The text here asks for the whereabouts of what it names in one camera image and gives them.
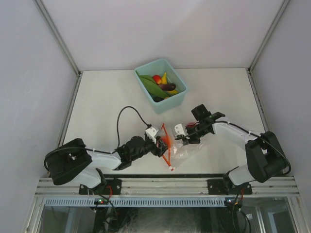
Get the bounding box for black left camera cable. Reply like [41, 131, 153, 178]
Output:
[44, 106, 151, 175]

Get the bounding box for green fake leafy vegetable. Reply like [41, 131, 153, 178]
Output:
[135, 71, 169, 99]

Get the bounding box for orange fake fruit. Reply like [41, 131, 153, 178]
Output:
[161, 136, 172, 147]

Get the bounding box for light blue plastic bin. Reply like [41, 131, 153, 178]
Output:
[134, 58, 188, 114]

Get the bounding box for clear zip top bag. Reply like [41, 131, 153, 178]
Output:
[160, 124, 204, 171]

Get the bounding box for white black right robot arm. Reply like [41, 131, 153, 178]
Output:
[173, 104, 292, 194]

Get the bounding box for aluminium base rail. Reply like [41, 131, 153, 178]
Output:
[35, 177, 299, 197]

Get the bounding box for red fake apple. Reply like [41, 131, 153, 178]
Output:
[186, 122, 197, 128]

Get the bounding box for small dark fake food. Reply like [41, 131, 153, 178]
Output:
[153, 97, 163, 102]

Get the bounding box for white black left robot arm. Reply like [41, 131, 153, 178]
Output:
[44, 135, 169, 194]

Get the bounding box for yellow fake banana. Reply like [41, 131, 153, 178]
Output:
[162, 72, 178, 95]

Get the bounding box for slotted grey cable duct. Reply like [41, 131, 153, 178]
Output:
[44, 197, 226, 207]

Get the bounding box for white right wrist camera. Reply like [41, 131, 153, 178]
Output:
[173, 124, 187, 138]

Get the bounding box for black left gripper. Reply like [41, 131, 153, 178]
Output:
[130, 135, 169, 161]

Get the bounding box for purple fake eggplant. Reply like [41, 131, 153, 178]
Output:
[158, 83, 176, 91]

